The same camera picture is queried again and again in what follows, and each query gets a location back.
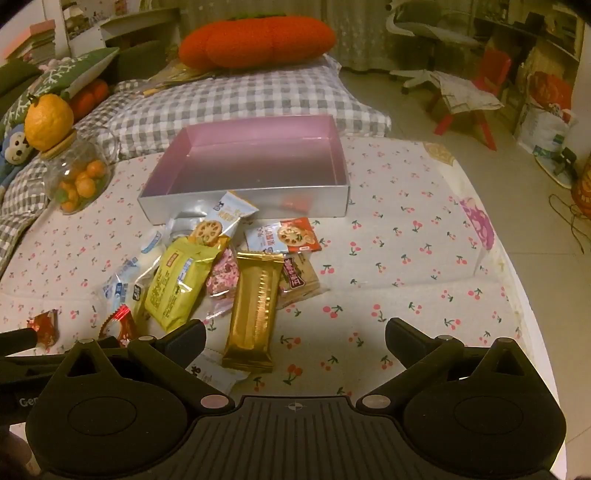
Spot stack of books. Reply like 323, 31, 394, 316
4, 23, 70, 64

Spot grey checked blanket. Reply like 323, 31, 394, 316
0, 157, 61, 278

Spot wooden desk shelf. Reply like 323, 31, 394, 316
480, 0, 583, 93

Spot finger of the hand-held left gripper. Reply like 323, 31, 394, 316
0, 329, 38, 357

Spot red pumpkin cushion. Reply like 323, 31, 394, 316
178, 17, 336, 71

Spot red foil candy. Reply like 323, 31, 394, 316
99, 305, 139, 348

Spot orange printed bag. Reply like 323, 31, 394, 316
573, 175, 591, 219

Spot silver foil packet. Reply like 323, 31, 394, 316
165, 210, 218, 243

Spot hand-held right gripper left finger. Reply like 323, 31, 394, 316
60, 318, 236, 414

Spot red plastic chair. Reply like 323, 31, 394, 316
434, 48, 513, 151

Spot white grey office chair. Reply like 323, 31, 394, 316
385, 0, 481, 93

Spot white blue lotus snack packet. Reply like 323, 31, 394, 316
191, 190, 260, 248

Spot golden snack bags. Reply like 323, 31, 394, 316
143, 65, 218, 99

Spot cherry print bed sheet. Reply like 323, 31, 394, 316
0, 136, 527, 398

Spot floor cable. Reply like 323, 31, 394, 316
549, 193, 591, 256

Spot blue monkey plush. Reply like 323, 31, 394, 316
0, 122, 40, 185

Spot green snowflake cushion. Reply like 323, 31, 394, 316
0, 46, 121, 134

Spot white blue milk snack packet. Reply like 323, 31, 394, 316
100, 258, 144, 319
134, 228, 168, 315

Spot small red plush cushion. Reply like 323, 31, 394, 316
69, 79, 110, 121

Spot white floor scale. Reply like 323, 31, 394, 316
534, 148, 579, 188

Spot pile of small oranges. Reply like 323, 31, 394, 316
55, 159, 109, 213

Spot yellow snack packet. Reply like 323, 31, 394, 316
144, 235, 230, 333

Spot white shelf unit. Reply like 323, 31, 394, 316
69, 8, 181, 52

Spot orange white lotus snack packet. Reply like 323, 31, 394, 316
244, 217, 323, 256

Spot crumpled newspaper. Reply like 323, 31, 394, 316
434, 71, 505, 114

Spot gold wafer packet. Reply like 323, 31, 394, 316
222, 250, 286, 373

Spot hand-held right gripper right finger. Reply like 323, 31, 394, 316
355, 318, 531, 413

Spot white orange plastic bag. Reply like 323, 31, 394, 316
512, 71, 578, 155

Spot grey checked pillow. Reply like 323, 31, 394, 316
99, 65, 393, 160

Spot dark green sofa back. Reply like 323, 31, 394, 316
108, 41, 168, 87

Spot pink cardboard box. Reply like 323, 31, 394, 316
137, 115, 350, 225

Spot pink sprinkled snack packet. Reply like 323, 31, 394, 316
204, 247, 244, 321

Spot glass jar with orange lid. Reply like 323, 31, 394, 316
24, 93, 117, 216

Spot beige red label snack packet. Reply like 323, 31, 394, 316
276, 253, 322, 309

